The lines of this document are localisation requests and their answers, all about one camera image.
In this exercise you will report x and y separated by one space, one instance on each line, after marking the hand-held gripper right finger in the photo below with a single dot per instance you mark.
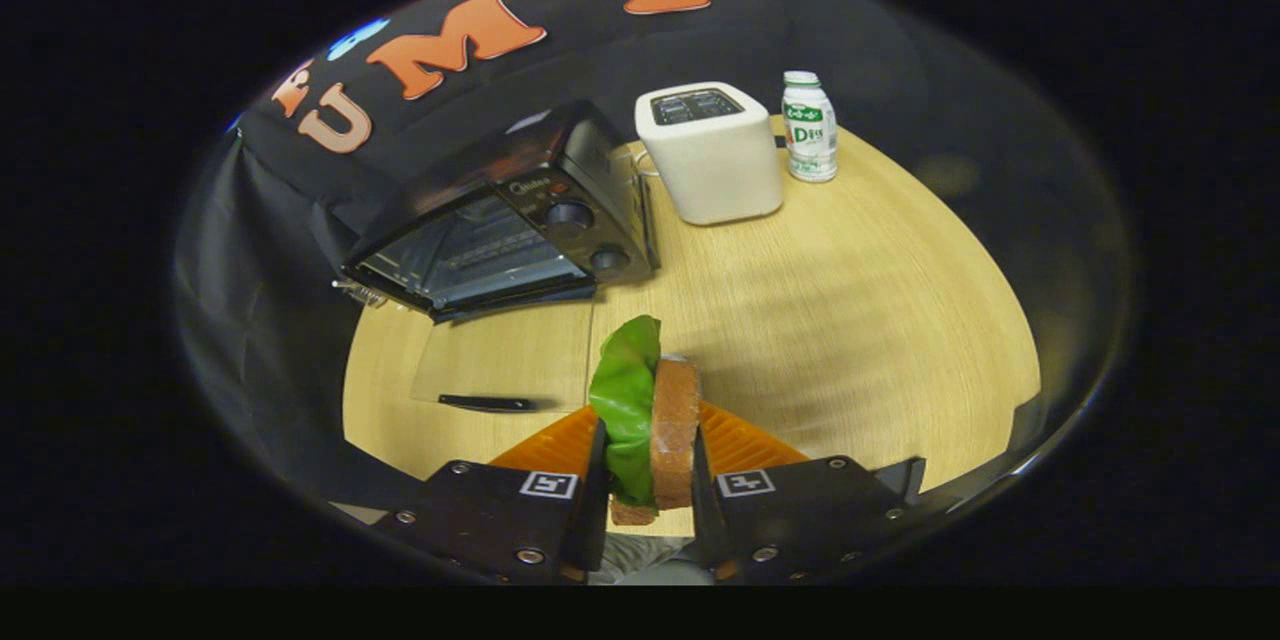
704 505

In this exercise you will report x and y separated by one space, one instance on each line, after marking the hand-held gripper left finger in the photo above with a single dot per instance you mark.
597 510

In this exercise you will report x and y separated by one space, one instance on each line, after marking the lettuce sandwich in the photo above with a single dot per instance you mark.
675 420

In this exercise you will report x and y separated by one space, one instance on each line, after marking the black toaster oven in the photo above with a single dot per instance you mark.
560 215

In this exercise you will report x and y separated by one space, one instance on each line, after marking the white pop-up toaster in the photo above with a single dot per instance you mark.
720 170

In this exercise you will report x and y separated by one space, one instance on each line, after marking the small white drink bottle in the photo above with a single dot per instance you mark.
810 135

